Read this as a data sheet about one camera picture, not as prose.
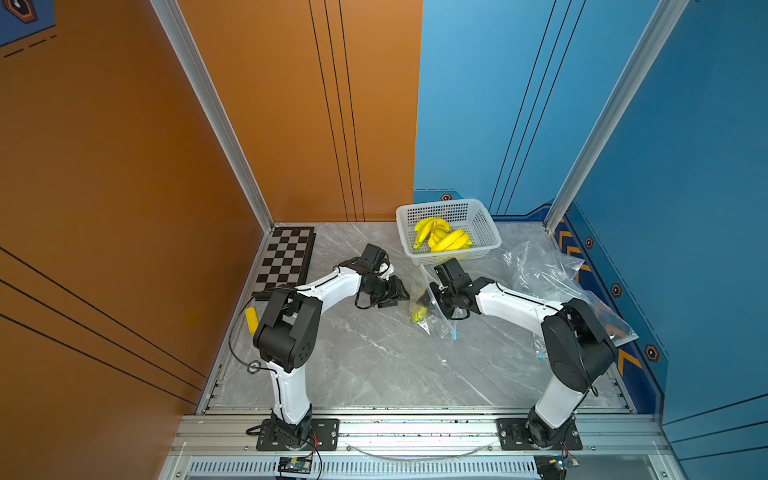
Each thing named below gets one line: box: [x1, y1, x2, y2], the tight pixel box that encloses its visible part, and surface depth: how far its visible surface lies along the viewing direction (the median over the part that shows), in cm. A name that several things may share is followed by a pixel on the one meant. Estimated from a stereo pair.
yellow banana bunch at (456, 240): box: [431, 229, 473, 253], surface depth 107 cm
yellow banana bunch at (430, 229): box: [413, 217, 451, 249], surface depth 110 cm
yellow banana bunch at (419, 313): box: [411, 306, 429, 323], surface depth 89 cm
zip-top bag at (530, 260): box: [475, 221, 610, 311], surface depth 102 cm
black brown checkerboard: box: [252, 227, 317, 301], surface depth 108 cm
